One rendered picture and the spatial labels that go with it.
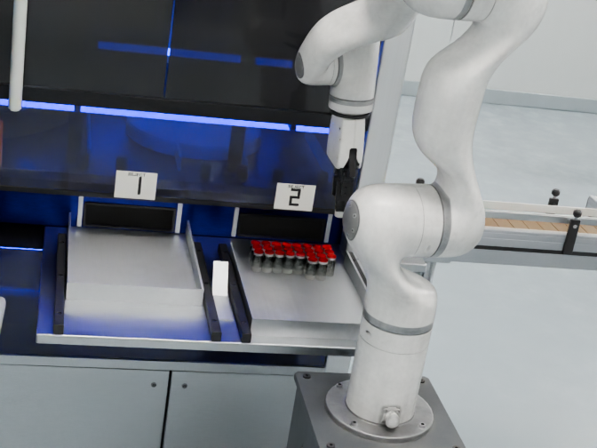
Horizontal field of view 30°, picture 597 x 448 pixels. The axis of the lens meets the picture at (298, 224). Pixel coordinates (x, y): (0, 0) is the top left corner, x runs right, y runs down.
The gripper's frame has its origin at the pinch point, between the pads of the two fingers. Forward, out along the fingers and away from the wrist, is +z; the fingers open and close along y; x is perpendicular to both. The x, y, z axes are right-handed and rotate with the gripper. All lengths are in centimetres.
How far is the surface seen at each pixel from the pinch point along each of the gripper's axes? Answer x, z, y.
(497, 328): 112, 119, -162
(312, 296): -2.7, 25.6, -4.9
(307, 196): -0.9, 11.2, -24.1
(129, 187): -39.0, 9.4, -24.8
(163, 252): -31.5, 23.3, -22.7
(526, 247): 56, 28, -34
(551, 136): 245, 124, -418
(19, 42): -60, -22, -18
